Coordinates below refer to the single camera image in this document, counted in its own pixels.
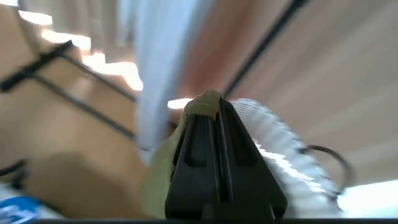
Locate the beige curtain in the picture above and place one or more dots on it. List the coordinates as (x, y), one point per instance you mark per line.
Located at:
(342, 77)

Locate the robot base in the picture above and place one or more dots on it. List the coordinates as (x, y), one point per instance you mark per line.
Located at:
(15, 208)

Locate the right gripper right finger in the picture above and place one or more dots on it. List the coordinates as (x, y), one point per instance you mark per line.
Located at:
(248, 186)

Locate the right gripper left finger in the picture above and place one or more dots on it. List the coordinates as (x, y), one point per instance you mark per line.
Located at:
(192, 186)

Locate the green garment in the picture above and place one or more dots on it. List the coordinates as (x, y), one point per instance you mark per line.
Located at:
(158, 180)

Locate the pale grey shorts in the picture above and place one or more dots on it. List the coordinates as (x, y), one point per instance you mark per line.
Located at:
(161, 62)

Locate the white laundry basket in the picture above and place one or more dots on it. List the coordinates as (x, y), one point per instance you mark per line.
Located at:
(280, 140)

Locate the black clothes rack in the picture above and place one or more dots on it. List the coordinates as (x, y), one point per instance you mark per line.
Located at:
(28, 73)

